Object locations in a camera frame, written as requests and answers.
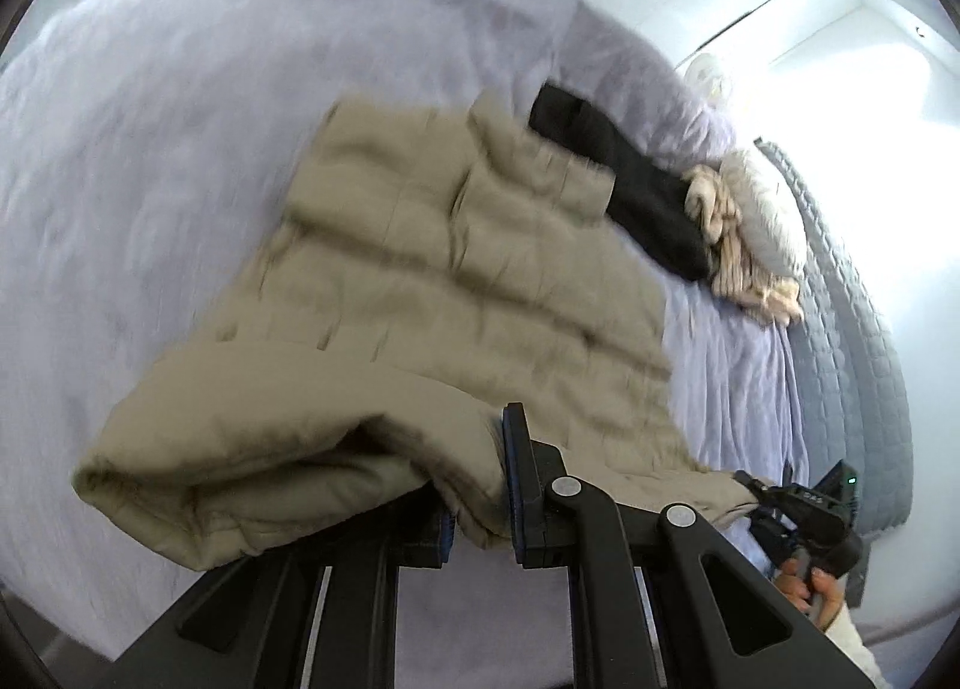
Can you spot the white fan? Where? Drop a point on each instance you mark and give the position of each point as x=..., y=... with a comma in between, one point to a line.
x=704, y=76

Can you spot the cream striped garment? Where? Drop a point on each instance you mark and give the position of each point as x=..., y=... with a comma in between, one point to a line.
x=736, y=275

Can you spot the person's right hand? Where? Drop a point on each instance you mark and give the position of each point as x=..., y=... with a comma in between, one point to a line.
x=813, y=592

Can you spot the grey quilted headboard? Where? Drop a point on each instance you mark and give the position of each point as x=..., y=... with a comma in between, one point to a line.
x=852, y=394

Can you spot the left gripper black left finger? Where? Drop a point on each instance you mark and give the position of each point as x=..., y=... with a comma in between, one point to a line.
x=319, y=612

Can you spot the black knit sweater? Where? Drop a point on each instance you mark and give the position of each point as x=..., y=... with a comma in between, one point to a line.
x=646, y=201

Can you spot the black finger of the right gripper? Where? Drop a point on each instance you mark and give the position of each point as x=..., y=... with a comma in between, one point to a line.
x=766, y=494

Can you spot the white fluffy pillow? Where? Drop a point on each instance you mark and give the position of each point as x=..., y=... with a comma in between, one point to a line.
x=770, y=221

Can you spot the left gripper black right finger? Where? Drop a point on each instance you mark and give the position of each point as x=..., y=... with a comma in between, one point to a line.
x=658, y=599

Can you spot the lavender plush bed blanket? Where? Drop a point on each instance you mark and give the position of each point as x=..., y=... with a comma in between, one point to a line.
x=148, y=147

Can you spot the beige puffer jacket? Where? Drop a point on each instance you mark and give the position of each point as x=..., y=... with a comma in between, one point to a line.
x=430, y=267

